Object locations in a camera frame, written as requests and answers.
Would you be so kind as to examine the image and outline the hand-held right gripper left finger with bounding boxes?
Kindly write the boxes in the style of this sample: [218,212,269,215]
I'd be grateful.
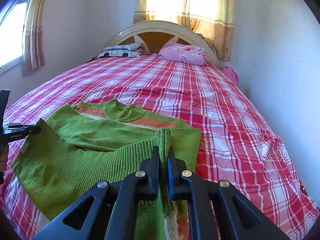
[32,146,160,240]

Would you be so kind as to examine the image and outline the red plaid bedsheet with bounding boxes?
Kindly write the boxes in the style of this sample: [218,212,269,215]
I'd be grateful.
[0,54,320,240]

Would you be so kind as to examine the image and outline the narrow yellow window curtain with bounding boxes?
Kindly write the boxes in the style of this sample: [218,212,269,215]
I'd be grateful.
[22,0,52,75]

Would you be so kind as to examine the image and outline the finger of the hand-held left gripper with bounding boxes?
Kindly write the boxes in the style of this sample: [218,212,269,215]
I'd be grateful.
[3,124,42,142]

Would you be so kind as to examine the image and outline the pink floral pillow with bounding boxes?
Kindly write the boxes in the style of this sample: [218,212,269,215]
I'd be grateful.
[158,43,210,66]

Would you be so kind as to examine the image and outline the wide yellow window curtain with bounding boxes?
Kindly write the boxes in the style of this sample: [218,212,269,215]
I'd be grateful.
[133,0,237,61]

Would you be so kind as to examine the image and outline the green orange striped knit sweater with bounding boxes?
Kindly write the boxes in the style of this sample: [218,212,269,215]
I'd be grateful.
[11,99,202,240]

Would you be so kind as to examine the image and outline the white patterned pillow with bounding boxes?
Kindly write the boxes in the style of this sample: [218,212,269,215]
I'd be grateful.
[96,42,145,58]

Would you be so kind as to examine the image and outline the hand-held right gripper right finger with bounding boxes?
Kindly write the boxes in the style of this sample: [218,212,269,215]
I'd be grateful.
[167,146,292,240]

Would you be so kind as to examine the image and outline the white framed window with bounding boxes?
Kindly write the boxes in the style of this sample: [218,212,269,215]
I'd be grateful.
[0,0,33,74]

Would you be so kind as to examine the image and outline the pink bundled cloth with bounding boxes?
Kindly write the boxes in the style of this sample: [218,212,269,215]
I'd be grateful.
[221,66,239,84]

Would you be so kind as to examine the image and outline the cream arched bed headboard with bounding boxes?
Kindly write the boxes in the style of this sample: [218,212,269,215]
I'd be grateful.
[104,20,220,69]

